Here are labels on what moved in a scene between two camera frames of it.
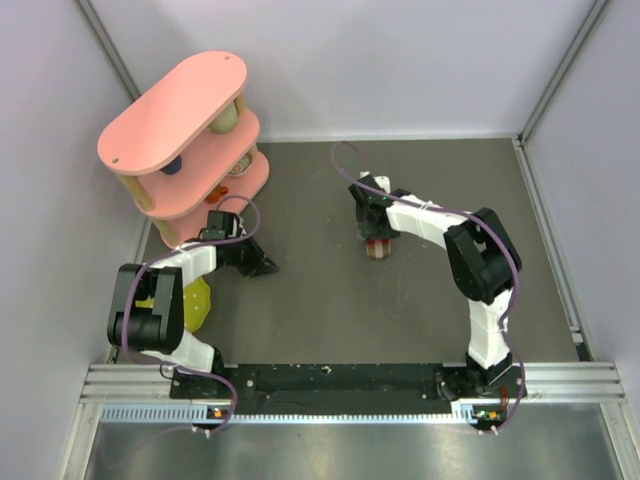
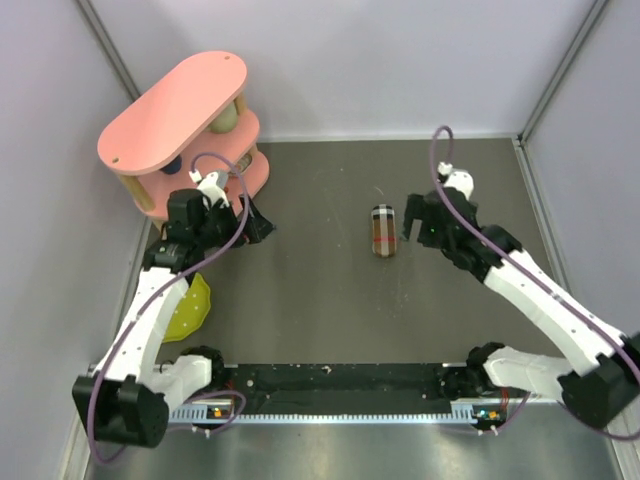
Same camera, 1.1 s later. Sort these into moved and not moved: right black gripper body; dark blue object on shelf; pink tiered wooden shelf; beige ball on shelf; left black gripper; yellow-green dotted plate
Moved: left black gripper; right black gripper body
Not moved: pink tiered wooden shelf; dark blue object on shelf; yellow-green dotted plate; beige ball on shelf
